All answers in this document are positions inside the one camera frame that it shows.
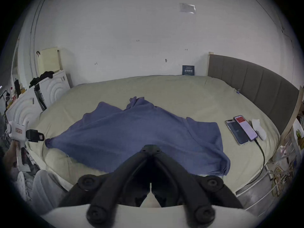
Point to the cream flat box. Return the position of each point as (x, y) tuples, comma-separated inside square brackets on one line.
[(48, 59)]

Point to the person's legs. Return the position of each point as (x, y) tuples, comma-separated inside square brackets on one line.
[(47, 189)]

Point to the phone with white screen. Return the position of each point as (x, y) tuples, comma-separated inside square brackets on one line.
[(245, 127)]

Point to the phone with dark screen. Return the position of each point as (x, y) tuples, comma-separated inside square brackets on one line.
[(237, 133)]

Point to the dark blue shirt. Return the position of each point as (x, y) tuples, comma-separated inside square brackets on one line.
[(142, 127)]

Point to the white hand controller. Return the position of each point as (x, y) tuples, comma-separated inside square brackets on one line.
[(258, 128)]

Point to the person's left hand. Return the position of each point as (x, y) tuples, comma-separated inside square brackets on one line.
[(9, 158)]

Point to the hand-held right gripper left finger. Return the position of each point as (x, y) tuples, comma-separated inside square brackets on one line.
[(111, 186)]

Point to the grey padded headboard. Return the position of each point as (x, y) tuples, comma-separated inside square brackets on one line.
[(256, 84)]

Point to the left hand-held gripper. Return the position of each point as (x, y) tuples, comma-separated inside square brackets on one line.
[(17, 130)]

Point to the black bundled garment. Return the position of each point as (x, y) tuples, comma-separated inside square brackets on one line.
[(41, 78)]

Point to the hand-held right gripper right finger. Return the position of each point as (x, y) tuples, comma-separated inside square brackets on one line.
[(190, 186)]

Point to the bed with beige sheet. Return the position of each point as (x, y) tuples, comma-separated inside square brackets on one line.
[(178, 94)]

